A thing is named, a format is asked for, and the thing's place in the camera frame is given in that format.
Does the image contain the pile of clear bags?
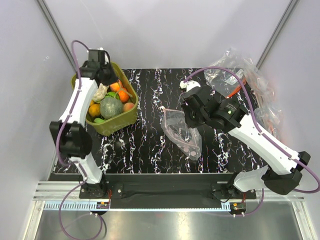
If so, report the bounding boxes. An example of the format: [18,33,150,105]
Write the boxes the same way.
[204,48,282,140]

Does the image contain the green pepper toy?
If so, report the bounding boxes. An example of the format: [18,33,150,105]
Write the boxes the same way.
[93,117,105,124]

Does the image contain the clear zip top bag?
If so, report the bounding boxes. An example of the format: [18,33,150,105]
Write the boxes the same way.
[159,106,202,161]

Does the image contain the pink peach lower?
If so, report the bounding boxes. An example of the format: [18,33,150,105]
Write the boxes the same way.
[123,102,135,112]

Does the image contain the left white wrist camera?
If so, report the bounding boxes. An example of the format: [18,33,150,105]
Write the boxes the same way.
[97,47,111,65]

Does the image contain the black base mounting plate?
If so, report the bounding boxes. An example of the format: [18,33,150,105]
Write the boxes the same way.
[79,173,256,200]

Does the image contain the aluminium frame rail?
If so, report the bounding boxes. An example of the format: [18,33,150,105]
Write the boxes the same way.
[33,181,304,202]

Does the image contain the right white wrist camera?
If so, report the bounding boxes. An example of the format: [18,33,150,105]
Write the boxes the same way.
[179,80,201,92]

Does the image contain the orange fruit toy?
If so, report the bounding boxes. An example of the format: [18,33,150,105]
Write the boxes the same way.
[117,90,130,103]

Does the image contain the green netted melon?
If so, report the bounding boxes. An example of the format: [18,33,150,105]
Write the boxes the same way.
[100,97,124,120]

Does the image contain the white cauliflower toy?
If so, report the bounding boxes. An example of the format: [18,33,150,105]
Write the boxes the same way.
[92,83,109,103]

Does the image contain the olive green plastic bin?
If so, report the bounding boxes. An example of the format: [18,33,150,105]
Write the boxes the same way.
[85,62,139,136]

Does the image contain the green striped watermelon toy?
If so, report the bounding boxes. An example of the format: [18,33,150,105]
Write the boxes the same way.
[105,91,119,100]

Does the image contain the pink peach upper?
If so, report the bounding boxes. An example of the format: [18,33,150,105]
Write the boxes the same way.
[109,80,123,92]

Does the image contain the pink peach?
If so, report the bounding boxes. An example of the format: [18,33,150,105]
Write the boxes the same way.
[109,80,123,92]
[123,102,135,112]

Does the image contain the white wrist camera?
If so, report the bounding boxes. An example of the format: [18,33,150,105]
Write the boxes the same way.
[97,47,111,65]
[179,80,201,92]

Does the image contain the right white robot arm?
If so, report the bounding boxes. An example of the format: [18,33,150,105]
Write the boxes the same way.
[180,81,310,199]

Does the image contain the black marble pattern mat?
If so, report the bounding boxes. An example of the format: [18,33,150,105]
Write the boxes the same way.
[85,68,265,174]

